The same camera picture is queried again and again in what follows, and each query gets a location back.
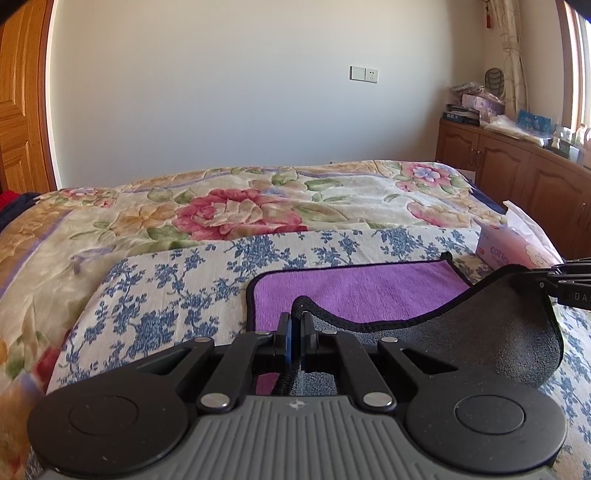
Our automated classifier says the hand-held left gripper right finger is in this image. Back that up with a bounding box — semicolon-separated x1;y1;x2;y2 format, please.
300;311;459;409

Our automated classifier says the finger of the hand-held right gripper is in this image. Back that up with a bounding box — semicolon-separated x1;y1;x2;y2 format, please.
536;274;591;293
549;258;591;277

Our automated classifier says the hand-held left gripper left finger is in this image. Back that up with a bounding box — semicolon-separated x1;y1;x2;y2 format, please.
134;312;293;414

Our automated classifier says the purple and grey towel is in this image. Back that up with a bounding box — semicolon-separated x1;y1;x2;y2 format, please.
245;251;565;398

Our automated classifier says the pink tissue pack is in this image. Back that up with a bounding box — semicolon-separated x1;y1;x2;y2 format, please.
477;200;564;271

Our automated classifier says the wooden cabinet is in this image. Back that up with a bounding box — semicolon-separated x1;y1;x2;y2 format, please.
436;119;591;265

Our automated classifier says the blue floral white sheet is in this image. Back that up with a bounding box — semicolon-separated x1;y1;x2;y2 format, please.
46;228;591;480

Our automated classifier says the row of small bottles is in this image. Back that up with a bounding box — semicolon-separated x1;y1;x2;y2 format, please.
551;124;591;163

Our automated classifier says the flower print blanket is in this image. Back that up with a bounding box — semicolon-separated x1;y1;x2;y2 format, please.
0;159;509;480

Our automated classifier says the clear plastic bag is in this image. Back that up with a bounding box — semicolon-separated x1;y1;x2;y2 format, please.
480;115;551;145

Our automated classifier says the blue packet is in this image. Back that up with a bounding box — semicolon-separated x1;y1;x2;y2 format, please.
516;109;553;133

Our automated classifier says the pink box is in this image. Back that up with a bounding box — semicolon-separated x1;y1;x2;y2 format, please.
461;93;505;117

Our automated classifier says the dark flat box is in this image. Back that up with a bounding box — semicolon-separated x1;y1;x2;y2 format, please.
443;104;482;125

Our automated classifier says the grey hand fan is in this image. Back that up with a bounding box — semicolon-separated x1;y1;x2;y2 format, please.
483;67;505;96

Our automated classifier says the patterned cream curtain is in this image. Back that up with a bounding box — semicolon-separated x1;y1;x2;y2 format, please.
488;0;530;119

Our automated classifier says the dark blue cloth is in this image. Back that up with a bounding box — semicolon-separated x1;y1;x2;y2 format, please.
0;193;40;229

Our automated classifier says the wooden door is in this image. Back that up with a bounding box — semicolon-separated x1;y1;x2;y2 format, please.
0;0;62;195

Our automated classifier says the wooden window frame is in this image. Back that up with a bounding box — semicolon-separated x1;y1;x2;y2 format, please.
555;0;591;139

